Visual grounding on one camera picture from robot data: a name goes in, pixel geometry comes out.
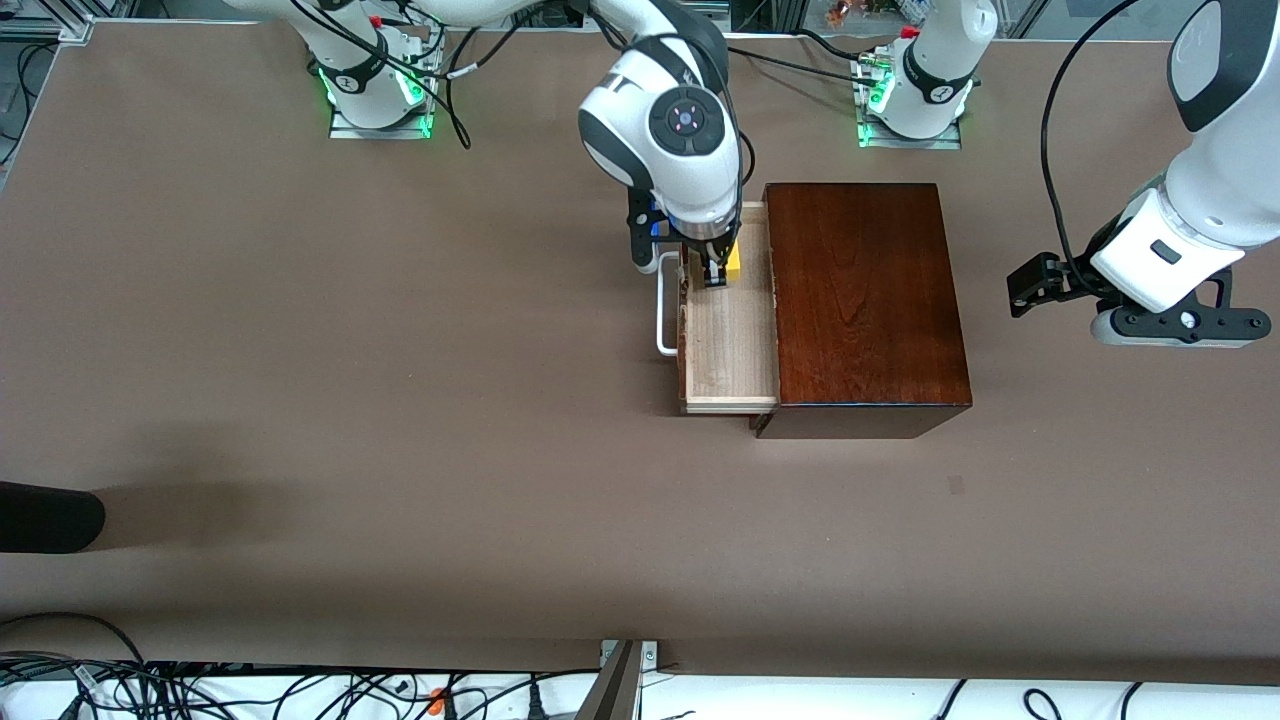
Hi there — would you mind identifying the black ribbed cylinder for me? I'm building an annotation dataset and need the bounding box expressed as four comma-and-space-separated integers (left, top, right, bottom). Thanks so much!
0, 481, 106, 554

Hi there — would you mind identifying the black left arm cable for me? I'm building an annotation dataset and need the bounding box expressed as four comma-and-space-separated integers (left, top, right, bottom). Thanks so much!
1040, 0, 1146, 296

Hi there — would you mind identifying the aluminium frame rail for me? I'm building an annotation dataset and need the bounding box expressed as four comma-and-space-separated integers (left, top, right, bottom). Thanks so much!
0, 0, 96, 46

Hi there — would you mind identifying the long black base cable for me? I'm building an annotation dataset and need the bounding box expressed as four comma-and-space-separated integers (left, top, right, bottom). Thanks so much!
725, 45, 881, 86

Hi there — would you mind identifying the aluminium profile beam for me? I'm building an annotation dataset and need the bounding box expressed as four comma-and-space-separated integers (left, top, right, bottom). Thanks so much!
575, 640, 643, 720

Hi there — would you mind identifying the short black base cable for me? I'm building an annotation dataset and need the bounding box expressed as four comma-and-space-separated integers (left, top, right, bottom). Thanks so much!
795, 28, 861, 61

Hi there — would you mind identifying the white drawer handle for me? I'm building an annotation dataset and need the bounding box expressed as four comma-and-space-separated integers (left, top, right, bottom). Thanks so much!
656, 255, 685, 357

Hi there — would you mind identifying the black looping floor cable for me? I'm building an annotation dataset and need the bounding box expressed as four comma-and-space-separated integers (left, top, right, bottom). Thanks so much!
0, 612, 151, 720

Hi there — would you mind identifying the dark brown wooden cabinet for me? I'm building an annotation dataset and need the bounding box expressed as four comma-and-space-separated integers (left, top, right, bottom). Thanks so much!
752, 182, 973, 439

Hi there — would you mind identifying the light wooden drawer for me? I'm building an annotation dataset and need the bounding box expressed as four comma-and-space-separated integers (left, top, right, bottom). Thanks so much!
678, 200, 781, 416

